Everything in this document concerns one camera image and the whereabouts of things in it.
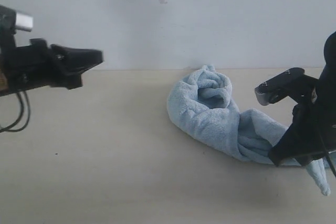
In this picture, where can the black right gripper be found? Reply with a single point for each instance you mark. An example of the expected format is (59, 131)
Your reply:
(312, 132)

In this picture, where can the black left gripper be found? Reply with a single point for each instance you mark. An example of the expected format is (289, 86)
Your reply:
(34, 66)

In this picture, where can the light blue terry towel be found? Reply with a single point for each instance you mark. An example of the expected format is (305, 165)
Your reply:
(202, 106)

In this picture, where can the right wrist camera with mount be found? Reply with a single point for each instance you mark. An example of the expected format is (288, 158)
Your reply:
(293, 83)

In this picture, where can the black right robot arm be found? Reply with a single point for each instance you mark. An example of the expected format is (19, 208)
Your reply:
(327, 77)

